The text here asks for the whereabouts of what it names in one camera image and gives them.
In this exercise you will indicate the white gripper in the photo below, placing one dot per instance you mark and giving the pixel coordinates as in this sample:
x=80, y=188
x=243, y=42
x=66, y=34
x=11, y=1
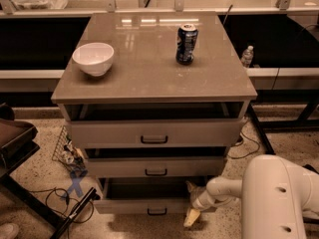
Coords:
x=198, y=200

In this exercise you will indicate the grey drawer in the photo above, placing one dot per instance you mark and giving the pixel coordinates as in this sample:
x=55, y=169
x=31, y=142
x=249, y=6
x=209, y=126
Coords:
x=154, y=133
x=155, y=166
x=154, y=196

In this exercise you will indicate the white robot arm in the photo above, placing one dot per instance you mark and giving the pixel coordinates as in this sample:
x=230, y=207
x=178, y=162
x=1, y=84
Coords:
x=277, y=198

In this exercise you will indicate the grey drawer cabinet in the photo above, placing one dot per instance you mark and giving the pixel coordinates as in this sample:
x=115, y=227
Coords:
x=146, y=82

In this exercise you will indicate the black table leg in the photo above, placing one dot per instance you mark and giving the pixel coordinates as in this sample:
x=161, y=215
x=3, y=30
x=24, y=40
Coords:
x=262, y=135

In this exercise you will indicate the blue tape cross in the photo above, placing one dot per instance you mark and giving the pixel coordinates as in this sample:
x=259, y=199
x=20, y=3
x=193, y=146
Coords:
x=76, y=177

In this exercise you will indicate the clear plastic water bottle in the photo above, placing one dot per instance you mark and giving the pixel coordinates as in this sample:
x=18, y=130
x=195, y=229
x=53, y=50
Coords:
x=247, y=57

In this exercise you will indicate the dark blue soda can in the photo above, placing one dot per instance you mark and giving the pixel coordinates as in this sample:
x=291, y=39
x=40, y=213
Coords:
x=186, y=39

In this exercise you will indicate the white ceramic bowl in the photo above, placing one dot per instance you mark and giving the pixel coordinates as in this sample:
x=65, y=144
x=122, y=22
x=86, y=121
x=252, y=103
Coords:
x=94, y=59

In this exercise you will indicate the white shoe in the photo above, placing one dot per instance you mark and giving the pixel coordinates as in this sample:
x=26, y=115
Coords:
x=9, y=231

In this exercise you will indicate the wire mesh basket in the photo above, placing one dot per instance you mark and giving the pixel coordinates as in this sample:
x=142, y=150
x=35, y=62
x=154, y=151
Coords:
x=67, y=155

